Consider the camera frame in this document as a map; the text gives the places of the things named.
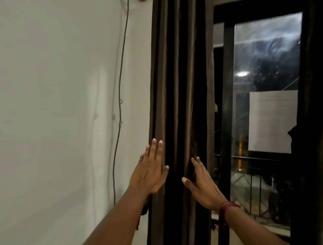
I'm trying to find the grey wall cable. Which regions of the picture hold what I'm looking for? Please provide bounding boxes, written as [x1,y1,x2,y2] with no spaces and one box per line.
[112,0,130,206]

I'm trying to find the black window frame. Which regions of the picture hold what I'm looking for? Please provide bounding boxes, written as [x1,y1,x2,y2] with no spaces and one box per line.
[213,0,303,245]

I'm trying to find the person's right hand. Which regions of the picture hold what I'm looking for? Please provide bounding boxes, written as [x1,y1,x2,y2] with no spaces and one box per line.
[181,156,228,212]

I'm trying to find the person's left forearm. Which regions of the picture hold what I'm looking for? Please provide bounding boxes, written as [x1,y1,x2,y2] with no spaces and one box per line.
[83,185,152,245]

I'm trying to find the red thread bracelet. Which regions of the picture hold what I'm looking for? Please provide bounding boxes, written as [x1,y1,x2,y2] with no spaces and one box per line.
[218,201,241,229]

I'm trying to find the person's left hand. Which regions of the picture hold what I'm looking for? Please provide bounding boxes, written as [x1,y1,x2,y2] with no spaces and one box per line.
[129,138,170,196]

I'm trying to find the brown satin curtain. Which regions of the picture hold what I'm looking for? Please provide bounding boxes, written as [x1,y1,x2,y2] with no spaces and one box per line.
[287,0,323,245]
[147,0,215,245]

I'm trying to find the plain white paper sheet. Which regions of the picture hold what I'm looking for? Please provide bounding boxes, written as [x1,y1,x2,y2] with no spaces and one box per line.
[248,90,299,154]

